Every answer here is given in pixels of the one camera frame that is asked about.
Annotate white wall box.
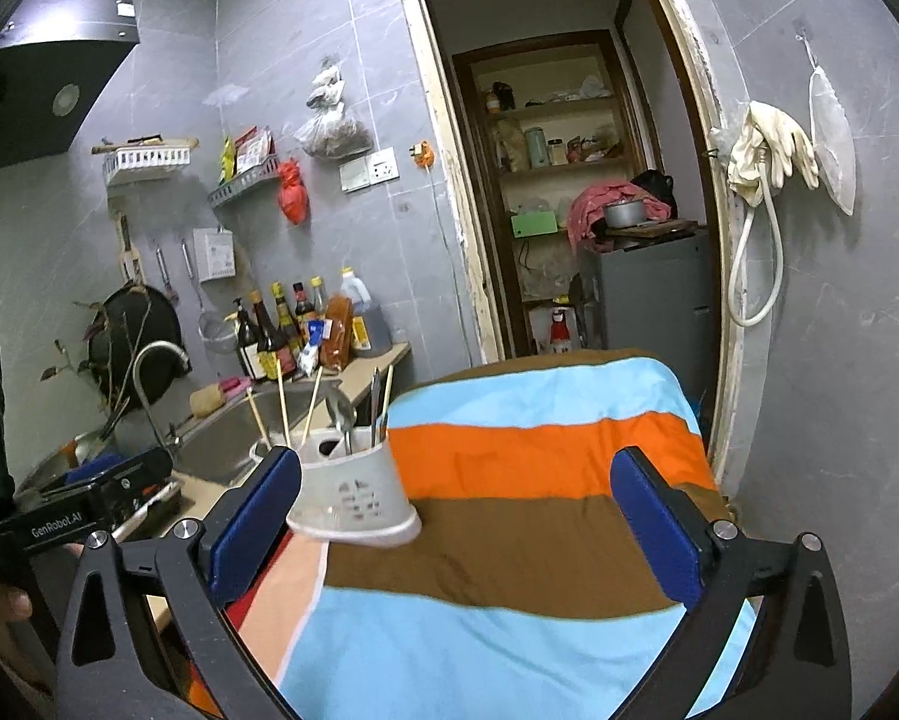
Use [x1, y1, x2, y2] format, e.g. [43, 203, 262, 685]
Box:
[193, 227, 239, 284]

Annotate black bag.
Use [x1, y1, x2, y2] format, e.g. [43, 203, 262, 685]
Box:
[631, 169, 678, 218]

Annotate clear hanging plastic bag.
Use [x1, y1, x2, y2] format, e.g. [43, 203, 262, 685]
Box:
[293, 58, 374, 161]

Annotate green box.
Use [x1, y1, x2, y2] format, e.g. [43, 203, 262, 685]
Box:
[511, 211, 559, 239]

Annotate red seasoning packet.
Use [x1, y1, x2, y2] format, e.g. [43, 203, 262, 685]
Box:
[233, 127, 274, 174]

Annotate grey cabinet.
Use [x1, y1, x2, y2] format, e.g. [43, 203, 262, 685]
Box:
[579, 229, 721, 437]

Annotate white mesh bag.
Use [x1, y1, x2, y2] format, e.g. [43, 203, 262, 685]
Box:
[805, 37, 858, 218]

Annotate large oil jug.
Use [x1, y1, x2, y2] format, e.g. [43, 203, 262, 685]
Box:
[338, 266, 392, 358]

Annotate black wok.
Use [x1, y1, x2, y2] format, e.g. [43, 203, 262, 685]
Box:
[88, 280, 182, 411]

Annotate beige kitchen counter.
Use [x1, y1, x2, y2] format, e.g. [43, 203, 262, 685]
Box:
[112, 341, 413, 631]

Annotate orange packet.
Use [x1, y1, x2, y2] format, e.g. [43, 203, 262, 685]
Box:
[319, 296, 358, 373]

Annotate dark pump bottle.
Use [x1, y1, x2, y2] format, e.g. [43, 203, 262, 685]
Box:
[232, 296, 265, 381]

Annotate metal faucet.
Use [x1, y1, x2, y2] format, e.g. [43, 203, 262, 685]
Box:
[131, 341, 193, 460]

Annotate wooden shelving unit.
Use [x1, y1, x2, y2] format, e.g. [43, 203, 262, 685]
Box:
[453, 45, 649, 361]

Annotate blue white packet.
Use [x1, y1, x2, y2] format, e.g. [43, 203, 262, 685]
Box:
[298, 319, 328, 378]

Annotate steel pan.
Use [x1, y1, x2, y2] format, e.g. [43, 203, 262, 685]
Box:
[16, 427, 131, 492]

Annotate striped blanket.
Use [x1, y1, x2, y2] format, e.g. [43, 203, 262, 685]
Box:
[187, 349, 758, 720]

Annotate steel sink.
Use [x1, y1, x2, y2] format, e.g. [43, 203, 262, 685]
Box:
[170, 381, 346, 488]

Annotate white wall socket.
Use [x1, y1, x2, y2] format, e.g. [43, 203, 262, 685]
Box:
[340, 150, 401, 193]

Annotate person's left hand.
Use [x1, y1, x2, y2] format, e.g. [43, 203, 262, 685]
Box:
[0, 586, 34, 625]

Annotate pink cloth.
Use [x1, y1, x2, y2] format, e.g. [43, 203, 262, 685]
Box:
[567, 181, 669, 255]

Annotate hanging metal utensil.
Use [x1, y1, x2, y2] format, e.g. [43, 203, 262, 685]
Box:
[154, 246, 179, 302]

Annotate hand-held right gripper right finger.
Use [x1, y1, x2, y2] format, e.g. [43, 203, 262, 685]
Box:
[610, 446, 854, 720]

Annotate white plastic utensil holder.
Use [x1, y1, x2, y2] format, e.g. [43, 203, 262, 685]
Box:
[248, 431, 422, 548]

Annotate red plastic bag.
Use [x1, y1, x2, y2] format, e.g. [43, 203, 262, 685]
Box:
[277, 159, 310, 225]

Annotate yellow-label sauce bottle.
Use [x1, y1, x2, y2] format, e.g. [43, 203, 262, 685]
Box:
[271, 281, 302, 376]

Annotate wooden door frame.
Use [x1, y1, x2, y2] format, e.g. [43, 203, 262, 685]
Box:
[393, 0, 747, 496]

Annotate black range hood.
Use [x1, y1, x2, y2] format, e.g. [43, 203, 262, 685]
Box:
[0, 0, 142, 179]

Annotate white wall basket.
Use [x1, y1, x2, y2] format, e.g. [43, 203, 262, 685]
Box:
[103, 146, 193, 185]

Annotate tall dark sauce bottle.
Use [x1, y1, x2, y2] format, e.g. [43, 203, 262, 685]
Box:
[250, 289, 286, 380]

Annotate large metal spoon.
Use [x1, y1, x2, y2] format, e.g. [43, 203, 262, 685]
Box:
[325, 390, 356, 458]

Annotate grey metal wall shelf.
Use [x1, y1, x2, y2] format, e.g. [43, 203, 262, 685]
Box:
[208, 154, 281, 208]

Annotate white hose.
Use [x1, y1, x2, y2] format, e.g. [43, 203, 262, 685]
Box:
[726, 146, 785, 328]

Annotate wooden cutting board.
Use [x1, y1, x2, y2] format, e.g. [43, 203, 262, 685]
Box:
[607, 219, 700, 240]

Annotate white cable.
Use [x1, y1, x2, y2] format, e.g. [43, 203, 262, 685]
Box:
[427, 165, 476, 370]

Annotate wire strainer ladle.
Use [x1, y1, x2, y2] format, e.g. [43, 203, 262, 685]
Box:
[181, 238, 238, 354]

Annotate wooden hanging rack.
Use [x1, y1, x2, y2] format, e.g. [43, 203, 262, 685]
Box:
[111, 208, 145, 287]

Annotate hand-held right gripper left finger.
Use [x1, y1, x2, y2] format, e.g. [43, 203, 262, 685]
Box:
[55, 445, 304, 720]

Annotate dried branch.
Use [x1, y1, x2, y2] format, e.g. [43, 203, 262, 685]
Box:
[40, 298, 158, 422]

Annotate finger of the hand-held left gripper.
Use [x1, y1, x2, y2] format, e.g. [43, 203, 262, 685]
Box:
[82, 448, 175, 515]
[63, 452, 124, 477]

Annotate cream rubber gloves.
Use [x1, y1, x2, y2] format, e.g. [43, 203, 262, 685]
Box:
[726, 100, 821, 208]

